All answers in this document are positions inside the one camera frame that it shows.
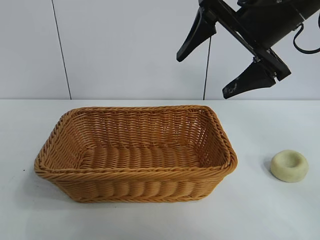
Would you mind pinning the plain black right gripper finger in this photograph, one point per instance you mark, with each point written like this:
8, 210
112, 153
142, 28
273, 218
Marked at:
197, 33

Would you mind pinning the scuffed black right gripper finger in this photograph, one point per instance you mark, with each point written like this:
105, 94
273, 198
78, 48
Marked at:
253, 81

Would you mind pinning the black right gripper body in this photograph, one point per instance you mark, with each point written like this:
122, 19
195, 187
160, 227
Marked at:
270, 22

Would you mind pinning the pale yellow egg yolk pastry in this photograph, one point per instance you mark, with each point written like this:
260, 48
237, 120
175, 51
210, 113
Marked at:
297, 172

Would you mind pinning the brown woven wicker basket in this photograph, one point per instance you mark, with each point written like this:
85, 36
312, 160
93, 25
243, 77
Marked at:
135, 180

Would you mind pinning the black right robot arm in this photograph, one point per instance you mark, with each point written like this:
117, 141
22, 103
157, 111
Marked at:
312, 3

